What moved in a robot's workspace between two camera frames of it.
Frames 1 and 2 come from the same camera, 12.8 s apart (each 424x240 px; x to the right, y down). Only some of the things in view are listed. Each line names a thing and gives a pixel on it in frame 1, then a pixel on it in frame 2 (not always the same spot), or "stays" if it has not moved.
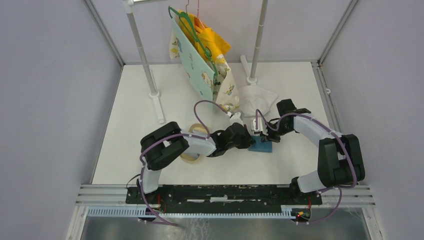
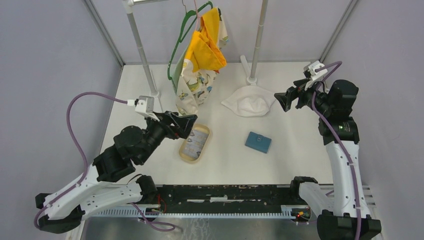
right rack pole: x=252 y=79 stays
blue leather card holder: x=265 y=146 stays
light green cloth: x=199 y=65 -> x=176 y=74
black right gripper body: x=274 y=135 -> x=311 y=97
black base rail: x=222 y=196 stays
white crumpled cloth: x=251 y=99 stays
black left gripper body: x=242 y=143 -> x=159 y=131
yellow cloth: x=210 y=43 -> x=204 y=52
